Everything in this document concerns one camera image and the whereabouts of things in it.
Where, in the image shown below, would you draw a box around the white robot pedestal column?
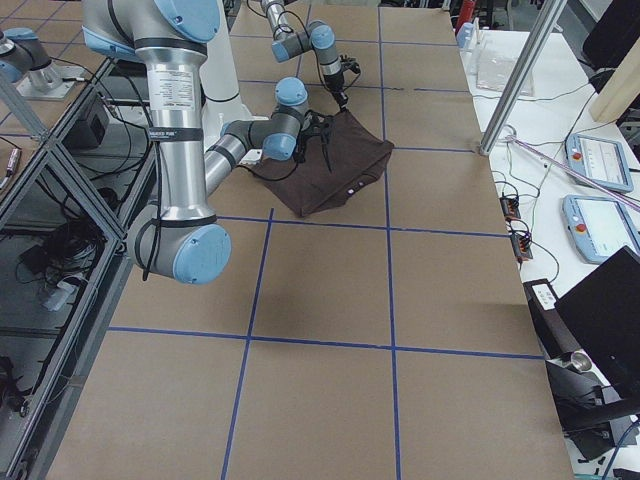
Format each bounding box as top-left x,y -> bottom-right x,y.
200,1 -> 255,150

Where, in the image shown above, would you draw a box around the teach pendant tablet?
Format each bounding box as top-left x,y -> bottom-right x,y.
565,134 -> 634,193
562,195 -> 639,265

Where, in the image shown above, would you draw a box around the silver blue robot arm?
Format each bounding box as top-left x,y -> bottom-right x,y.
260,1 -> 361,110
83,1 -> 310,284

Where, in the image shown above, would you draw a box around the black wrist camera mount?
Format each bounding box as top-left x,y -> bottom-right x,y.
298,110 -> 326,144

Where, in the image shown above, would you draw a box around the black laptop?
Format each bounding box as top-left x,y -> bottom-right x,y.
556,247 -> 639,398

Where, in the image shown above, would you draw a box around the red cylinder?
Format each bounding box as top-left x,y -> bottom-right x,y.
456,0 -> 476,31

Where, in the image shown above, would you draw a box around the upper teach pendant tablet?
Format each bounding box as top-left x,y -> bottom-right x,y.
565,134 -> 634,193

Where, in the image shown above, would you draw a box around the brown t-shirt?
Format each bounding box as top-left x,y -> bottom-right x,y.
252,110 -> 394,218

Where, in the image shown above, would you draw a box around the lower teach pendant tablet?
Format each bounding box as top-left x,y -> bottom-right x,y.
562,195 -> 639,265

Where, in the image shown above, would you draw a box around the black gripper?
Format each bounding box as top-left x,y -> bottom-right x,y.
318,115 -> 334,172
324,73 -> 349,110

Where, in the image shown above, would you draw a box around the aluminium frame post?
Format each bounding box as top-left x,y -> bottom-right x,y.
479,0 -> 567,156

